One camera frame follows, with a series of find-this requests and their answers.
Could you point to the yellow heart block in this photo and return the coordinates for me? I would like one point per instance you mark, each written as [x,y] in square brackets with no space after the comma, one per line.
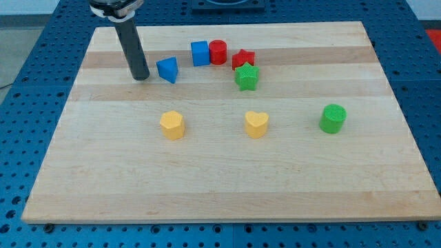
[256,123]

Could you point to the green cylinder block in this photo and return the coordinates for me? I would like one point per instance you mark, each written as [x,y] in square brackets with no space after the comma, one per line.
[332,118]

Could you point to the wooden board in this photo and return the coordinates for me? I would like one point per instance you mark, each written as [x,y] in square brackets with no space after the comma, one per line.
[109,162]

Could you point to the yellow hexagon block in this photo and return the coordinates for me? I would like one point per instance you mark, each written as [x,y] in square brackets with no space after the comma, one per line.
[172,125]

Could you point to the blue cube block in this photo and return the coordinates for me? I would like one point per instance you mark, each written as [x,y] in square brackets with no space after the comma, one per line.
[200,53]

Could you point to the green star block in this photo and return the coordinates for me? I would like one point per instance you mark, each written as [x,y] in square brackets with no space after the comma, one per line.
[247,76]

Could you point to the red star block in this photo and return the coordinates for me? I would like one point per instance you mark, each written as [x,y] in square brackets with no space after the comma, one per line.
[242,57]

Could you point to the red cylinder block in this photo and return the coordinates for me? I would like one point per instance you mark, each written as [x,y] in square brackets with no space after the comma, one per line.
[218,52]

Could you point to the blue triangle block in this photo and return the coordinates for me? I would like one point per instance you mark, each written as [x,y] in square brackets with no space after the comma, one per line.
[168,69]

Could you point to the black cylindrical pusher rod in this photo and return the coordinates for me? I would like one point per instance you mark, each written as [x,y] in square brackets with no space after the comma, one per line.
[132,49]

